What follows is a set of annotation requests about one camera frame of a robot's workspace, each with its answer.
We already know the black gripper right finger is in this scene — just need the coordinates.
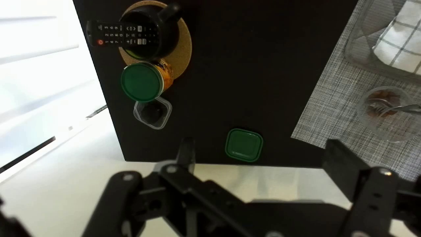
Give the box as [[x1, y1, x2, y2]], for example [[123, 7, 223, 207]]
[[323, 138, 421, 237]]

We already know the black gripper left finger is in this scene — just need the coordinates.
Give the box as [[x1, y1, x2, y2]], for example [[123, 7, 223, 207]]
[[81, 135, 248, 237]]

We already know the black remote control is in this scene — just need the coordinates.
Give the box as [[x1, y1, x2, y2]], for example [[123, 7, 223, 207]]
[[85, 18, 161, 49]]

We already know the black ceramic mug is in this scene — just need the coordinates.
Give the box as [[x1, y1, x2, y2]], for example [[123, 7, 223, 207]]
[[117, 1, 185, 60]]

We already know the green square lid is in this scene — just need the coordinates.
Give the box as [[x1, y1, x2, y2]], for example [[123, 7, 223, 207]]
[[224, 126, 266, 164]]

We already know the grey woven placemat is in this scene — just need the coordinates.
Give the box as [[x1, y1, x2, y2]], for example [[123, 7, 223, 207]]
[[291, 0, 421, 182]]

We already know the metal spoon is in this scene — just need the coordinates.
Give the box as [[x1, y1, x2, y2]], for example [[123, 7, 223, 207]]
[[381, 97, 421, 115]]

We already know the green and white cup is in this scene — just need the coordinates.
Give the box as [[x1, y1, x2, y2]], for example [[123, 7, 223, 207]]
[[120, 57, 174, 105]]

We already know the round cork coaster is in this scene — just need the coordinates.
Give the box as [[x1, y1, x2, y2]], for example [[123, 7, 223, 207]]
[[117, 0, 194, 82]]

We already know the black table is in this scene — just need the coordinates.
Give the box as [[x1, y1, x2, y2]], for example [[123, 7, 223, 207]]
[[71, 0, 366, 167]]

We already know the white checkered cloth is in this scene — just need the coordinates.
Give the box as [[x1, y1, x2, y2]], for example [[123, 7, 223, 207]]
[[373, 0, 421, 73]]

